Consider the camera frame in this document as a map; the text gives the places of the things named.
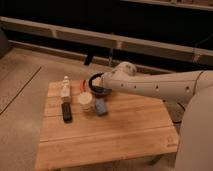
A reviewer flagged dark ceramic bowl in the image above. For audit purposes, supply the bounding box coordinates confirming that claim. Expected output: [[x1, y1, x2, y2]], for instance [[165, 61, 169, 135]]
[[88, 73, 112, 96]]

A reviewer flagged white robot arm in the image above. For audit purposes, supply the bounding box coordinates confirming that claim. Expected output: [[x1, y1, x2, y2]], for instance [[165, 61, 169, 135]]
[[101, 62, 213, 171]]

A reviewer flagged blue sponge block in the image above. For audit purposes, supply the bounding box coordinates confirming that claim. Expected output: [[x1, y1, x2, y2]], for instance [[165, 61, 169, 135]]
[[95, 98, 108, 116]]

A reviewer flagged orange carrot toy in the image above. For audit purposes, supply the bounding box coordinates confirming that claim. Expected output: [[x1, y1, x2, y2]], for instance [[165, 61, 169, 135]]
[[80, 80, 86, 92]]

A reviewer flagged white paper cup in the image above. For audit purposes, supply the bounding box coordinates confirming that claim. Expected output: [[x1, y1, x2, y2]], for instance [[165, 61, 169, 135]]
[[78, 92, 94, 112]]

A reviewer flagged black stand leg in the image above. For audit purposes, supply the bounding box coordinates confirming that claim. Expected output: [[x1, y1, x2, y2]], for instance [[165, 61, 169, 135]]
[[84, 54, 94, 66]]

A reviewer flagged small white bottle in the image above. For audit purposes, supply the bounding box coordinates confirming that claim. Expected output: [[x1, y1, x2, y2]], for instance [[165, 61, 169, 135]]
[[60, 76, 71, 102]]

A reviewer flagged black remote control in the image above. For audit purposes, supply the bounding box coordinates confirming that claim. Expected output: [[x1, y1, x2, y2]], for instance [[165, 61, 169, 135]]
[[61, 102, 72, 122]]

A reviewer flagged wooden table board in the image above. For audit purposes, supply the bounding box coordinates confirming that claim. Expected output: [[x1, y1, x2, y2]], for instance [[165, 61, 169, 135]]
[[35, 81, 179, 171]]

